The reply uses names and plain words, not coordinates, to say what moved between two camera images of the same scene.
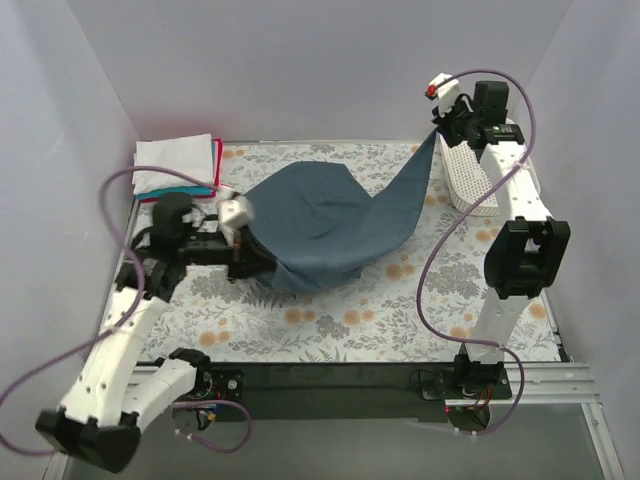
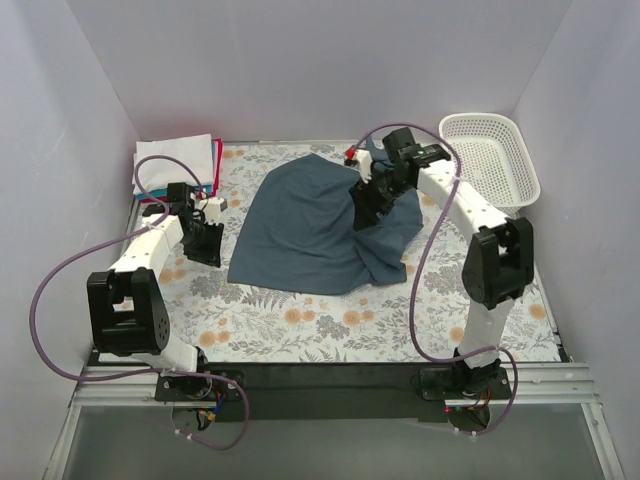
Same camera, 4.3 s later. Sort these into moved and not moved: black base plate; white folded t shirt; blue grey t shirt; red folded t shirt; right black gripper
Moved: blue grey t shirt; right black gripper
Not moved: white folded t shirt; black base plate; red folded t shirt
